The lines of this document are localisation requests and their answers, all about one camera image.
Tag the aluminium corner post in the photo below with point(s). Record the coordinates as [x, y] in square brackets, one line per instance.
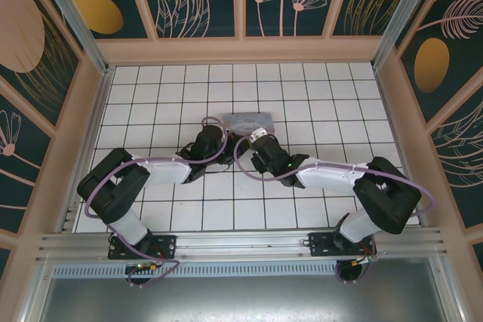
[75, 16]
[407, 9]

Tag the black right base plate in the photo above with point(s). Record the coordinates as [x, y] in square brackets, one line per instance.
[320, 244]

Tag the base connector board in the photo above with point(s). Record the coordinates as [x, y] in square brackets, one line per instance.
[141, 267]
[364, 259]

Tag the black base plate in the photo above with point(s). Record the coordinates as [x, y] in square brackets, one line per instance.
[166, 246]
[320, 244]

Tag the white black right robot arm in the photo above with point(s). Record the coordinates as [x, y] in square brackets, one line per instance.
[328, 176]

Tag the grey-blue cloth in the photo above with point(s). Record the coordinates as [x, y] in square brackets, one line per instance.
[245, 120]

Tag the aluminium mounting rail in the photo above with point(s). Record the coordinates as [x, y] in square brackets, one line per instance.
[241, 243]

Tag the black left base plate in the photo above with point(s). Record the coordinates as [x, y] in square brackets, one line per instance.
[166, 246]

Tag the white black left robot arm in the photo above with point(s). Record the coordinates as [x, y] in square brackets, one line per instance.
[166, 171]

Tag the right base connector board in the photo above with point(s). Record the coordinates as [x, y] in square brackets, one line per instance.
[364, 259]

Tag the left base connector board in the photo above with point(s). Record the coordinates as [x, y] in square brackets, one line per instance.
[141, 267]

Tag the grey metal sheet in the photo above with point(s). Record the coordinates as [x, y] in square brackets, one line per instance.
[241, 299]

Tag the aluminium side rail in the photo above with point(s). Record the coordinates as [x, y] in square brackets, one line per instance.
[388, 111]
[102, 103]

